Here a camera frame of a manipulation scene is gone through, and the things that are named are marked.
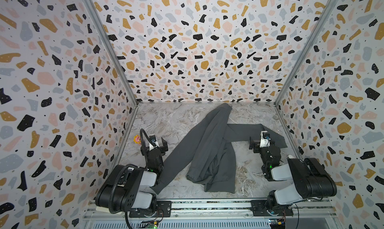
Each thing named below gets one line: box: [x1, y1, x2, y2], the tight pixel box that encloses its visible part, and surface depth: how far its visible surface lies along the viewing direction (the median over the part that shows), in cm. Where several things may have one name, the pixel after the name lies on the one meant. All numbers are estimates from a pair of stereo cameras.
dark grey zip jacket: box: [150, 103, 288, 194], surface depth 92 cm
